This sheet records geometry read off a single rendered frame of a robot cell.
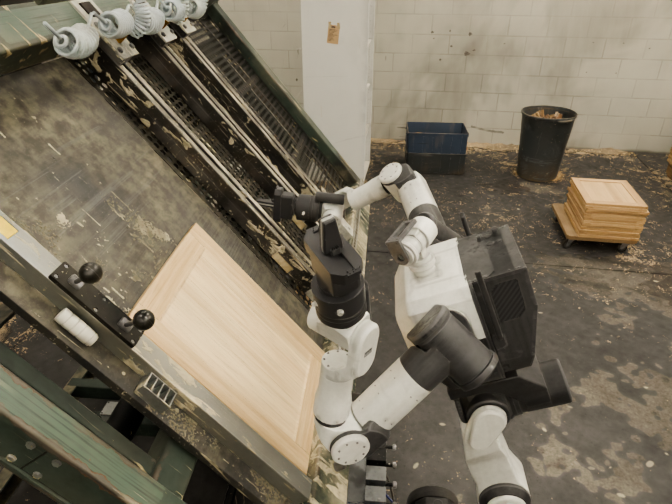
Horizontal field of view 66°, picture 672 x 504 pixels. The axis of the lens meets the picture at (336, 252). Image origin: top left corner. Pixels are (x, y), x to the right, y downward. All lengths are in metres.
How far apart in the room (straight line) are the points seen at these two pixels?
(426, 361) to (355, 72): 4.06
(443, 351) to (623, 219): 3.40
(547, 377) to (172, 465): 0.89
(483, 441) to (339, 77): 3.94
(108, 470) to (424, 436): 1.88
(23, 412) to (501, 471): 1.20
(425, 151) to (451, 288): 4.34
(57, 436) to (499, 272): 0.85
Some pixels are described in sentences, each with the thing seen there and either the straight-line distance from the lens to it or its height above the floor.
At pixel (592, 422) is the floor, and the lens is 2.94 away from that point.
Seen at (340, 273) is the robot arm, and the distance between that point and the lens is 0.76.
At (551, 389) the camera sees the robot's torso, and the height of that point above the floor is 1.05.
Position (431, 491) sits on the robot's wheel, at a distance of 2.21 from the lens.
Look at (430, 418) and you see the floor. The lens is 2.72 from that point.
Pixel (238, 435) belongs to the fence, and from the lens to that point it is 1.19.
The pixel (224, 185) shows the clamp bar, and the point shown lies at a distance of 1.63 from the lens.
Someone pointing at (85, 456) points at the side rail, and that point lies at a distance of 0.95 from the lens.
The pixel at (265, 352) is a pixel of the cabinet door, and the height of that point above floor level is 1.06.
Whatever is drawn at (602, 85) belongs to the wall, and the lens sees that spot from 6.60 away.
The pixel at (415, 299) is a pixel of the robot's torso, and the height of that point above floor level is 1.33.
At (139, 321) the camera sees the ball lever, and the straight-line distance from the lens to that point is 0.97.
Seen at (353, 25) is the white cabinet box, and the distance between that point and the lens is 4.85.
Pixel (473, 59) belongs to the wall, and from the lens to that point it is 6.29.
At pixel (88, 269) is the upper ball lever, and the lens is 0.96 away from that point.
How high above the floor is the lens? 1.98
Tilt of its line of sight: 30 degrees down
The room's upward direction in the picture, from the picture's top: straight up
